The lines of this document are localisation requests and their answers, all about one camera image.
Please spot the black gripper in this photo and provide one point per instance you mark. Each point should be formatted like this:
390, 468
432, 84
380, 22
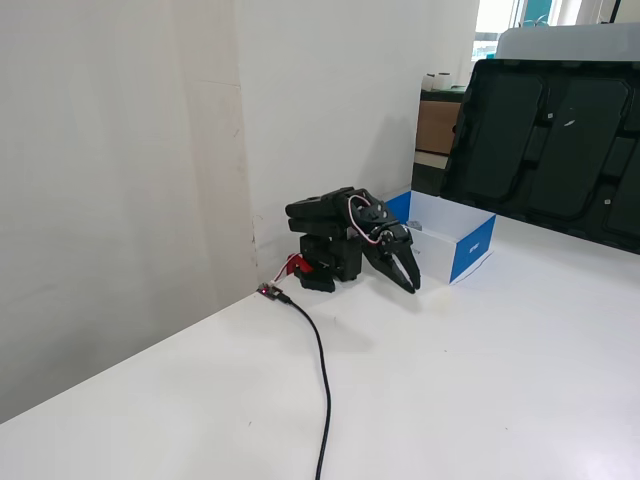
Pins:
391, 248

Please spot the gray block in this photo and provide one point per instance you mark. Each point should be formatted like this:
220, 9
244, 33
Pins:
415, 226

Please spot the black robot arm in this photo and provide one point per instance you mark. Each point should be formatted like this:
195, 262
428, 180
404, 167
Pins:
325, 215

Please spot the blue and white cardboard box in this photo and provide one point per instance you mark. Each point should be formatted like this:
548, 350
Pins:
465, 245

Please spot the brown cardboard box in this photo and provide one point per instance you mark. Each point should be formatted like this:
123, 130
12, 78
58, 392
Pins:
437, 127

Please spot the dark shelf unit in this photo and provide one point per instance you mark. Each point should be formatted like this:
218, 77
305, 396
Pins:
427, 172

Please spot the red table clamp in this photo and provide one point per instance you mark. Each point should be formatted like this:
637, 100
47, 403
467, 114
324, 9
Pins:
299, 264

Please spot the small controller board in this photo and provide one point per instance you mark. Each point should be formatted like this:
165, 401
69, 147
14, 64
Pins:
272, 291

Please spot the black plastic tray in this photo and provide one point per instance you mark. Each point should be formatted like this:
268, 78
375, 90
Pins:
540, 145

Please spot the white cup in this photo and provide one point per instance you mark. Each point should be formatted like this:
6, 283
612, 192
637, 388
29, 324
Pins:
430, 81
444, 81

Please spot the window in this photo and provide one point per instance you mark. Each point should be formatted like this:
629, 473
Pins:
500, 20

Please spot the white rounded appliance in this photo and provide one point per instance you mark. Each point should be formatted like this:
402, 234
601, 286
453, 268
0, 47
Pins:
570, 42

